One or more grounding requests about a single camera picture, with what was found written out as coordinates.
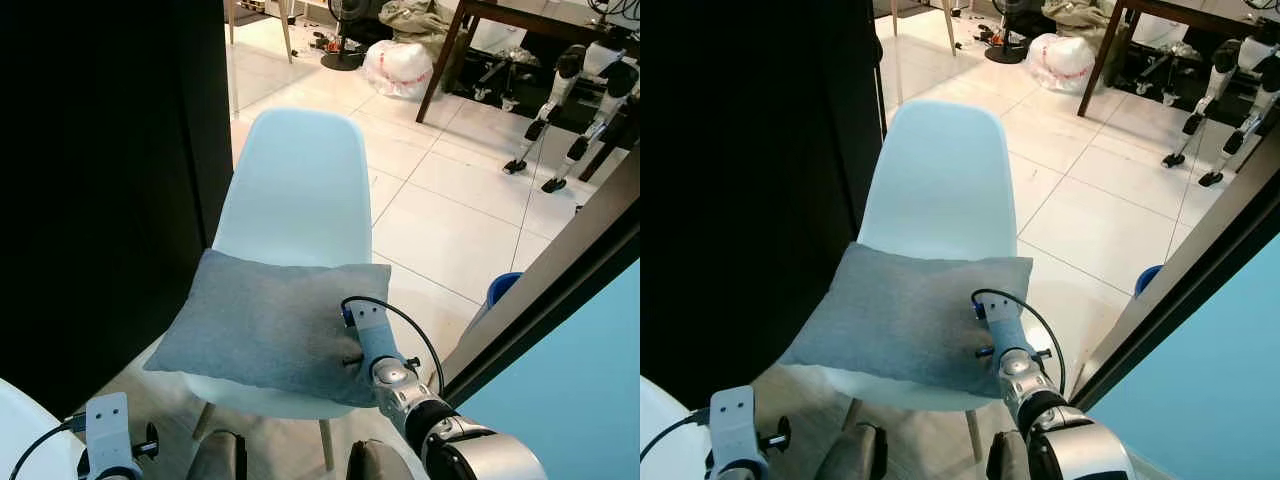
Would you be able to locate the black standing fan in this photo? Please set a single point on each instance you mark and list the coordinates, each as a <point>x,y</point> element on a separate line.
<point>1005,52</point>
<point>345,58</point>

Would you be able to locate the white plastic bag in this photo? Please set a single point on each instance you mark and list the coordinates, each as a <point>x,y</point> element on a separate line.
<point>1060,62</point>
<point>395,68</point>

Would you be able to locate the black wardrobe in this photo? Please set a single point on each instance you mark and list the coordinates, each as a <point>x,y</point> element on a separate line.
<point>100,200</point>
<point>740,200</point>

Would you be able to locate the white round table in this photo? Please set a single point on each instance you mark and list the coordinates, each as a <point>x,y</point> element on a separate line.
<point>30,440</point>
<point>665,460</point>

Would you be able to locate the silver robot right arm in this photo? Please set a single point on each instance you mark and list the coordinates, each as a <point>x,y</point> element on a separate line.
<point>1085,450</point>
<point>480,455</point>

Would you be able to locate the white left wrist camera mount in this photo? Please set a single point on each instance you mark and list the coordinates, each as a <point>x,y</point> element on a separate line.
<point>733,420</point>
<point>108,425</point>

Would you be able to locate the white black humanoid robot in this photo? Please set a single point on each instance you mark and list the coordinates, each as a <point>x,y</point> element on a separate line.
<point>1245,55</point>
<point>600,65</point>

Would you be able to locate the grey robot left leg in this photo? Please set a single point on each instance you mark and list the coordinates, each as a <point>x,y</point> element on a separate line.
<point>850,460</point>

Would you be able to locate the dark brown wooden table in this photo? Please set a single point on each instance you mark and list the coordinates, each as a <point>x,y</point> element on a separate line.
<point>445,65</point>
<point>1100,50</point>

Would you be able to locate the grey fabric pillow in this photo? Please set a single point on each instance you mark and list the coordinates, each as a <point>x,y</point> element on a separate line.
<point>890,315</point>
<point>250,320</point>

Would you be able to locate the white plastic chair wooden legs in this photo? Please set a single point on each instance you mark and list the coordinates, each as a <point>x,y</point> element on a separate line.
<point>300,170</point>
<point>940,170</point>

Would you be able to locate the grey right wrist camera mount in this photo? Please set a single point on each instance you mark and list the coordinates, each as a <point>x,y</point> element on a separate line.
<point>1005,325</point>
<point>368,330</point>

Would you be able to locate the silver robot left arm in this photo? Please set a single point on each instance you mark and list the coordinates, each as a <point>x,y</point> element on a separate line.
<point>735,473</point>
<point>115,474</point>

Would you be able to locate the khaki cloth pile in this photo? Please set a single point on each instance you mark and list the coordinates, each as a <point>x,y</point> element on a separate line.
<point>415,20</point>
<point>1075,12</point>

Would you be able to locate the blue bin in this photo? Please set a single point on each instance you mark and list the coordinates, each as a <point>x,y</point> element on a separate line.
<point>1148,280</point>
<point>505,285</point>

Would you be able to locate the wooden legged stool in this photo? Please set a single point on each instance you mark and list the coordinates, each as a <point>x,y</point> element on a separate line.
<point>950,35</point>
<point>285,35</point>

